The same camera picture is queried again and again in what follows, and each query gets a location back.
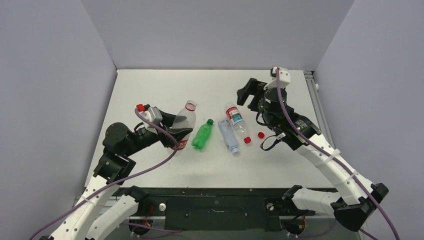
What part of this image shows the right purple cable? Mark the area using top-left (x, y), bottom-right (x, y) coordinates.
top-left (274, 67), bottom-right (402, 240)

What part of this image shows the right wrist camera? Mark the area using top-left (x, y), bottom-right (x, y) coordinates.
top-left (263, 66), bottom-right (291, 90)

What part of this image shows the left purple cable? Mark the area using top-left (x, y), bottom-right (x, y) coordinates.
top-left (29, 107), bottom-right (184, 240)

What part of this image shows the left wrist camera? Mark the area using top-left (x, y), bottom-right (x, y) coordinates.
top-left (135, 104), bottom-right (163, 134)

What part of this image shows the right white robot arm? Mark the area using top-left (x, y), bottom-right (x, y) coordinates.
top-left (236, 78), bottom-right (389, 232)

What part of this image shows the clear bottle blue cap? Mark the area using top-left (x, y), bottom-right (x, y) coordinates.
top-left (217, 118), bottom-right (240, 156)

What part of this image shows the clear bottle red blue label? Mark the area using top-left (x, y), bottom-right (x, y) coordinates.
top-left (224, 102), bottom-right (252, 145)

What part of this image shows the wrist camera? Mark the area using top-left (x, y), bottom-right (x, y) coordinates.
top-left (135, 104), bottom-right (163, 134)
top-left (263, 66), bottom-right (291, 90)

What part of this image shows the purple cable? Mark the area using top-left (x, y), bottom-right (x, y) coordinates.
top-left (274, 67), bottom-right (402, 240)
top-left (29, 107), bottom-right (184, 240)

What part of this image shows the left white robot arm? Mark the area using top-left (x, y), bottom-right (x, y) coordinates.
top-left (41, 104), bottom-right (193, 240)

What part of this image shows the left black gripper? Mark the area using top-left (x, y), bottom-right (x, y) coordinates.
top-left (124, 109), bottom-right (192, 157)

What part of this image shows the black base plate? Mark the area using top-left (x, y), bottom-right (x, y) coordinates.
top-left (130, 188), bottom-right (316, 232)

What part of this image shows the green plastic bottle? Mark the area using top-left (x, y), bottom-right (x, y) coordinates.
top-left (191, 118), bottom-right (214, 150)

